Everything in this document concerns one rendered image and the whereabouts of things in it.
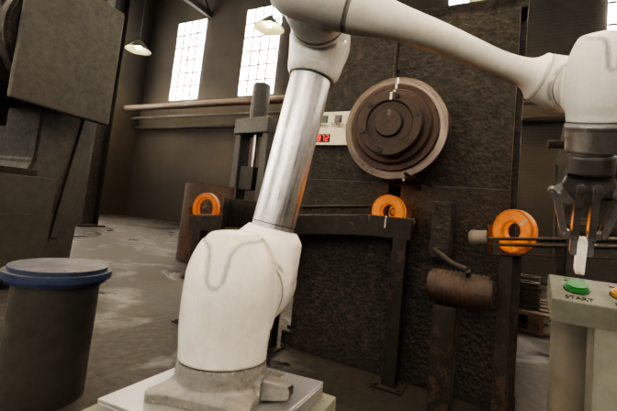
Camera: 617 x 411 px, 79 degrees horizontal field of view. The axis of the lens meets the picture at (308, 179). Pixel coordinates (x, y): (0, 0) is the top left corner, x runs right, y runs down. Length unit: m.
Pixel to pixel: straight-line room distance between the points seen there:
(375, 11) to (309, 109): 0.25
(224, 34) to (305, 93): 10.83
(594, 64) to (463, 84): 1.15
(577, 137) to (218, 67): 10.86
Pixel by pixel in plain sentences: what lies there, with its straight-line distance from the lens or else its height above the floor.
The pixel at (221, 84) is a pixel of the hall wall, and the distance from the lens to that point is 11.08.
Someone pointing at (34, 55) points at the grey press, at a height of 1.60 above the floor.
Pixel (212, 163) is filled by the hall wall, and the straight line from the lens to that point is 10.62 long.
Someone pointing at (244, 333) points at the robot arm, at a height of 0.49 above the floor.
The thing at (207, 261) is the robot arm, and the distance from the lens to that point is 0.66.
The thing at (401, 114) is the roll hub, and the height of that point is 1.15.
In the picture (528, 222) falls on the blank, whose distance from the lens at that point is 1.47.
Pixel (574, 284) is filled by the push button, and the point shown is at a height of 0.61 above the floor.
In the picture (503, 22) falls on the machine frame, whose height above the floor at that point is 1.63.
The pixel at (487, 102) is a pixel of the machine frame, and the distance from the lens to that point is 1.88.
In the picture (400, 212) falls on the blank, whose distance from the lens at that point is 1.71.
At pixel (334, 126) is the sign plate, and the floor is 1.16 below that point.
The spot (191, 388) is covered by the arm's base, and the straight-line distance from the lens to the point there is 0.69.
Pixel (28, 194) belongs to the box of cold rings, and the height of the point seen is 0.62.
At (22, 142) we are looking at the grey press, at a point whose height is 1.01.
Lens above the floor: 0.70
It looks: 5 degrees up
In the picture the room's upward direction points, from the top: 6 degrees clockwise
